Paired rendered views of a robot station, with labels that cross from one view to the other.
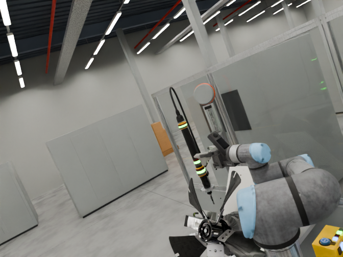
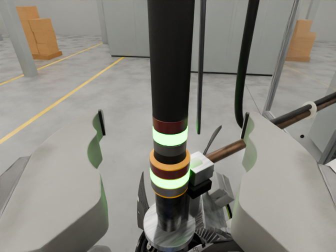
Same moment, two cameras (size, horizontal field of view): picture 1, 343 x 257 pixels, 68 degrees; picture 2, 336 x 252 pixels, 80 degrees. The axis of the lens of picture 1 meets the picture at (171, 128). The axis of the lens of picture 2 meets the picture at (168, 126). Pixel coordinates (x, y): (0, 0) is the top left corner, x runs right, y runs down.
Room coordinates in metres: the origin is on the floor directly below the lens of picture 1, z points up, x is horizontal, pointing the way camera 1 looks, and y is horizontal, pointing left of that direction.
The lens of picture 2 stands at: (1.12, -0.15, 1.72)
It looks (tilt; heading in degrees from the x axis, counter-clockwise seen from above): 32 degrees down; 36
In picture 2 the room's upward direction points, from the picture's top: straight up
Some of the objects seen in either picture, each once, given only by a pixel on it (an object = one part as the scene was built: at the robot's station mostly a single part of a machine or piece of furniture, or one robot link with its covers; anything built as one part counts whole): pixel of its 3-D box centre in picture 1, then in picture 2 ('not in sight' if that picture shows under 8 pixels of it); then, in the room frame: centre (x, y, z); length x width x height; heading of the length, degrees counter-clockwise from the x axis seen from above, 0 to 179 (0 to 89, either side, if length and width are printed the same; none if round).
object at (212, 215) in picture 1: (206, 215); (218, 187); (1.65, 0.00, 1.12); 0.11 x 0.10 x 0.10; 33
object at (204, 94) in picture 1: (204, 94); not in sight; (1.92, -0.32, 1.88); 0.17 x 0.15 x 0.16; 33
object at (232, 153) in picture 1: (238, 153); not in sight; (1.02, -0.22, 1.64); 0.08 x 0.05 x 0.08; 123
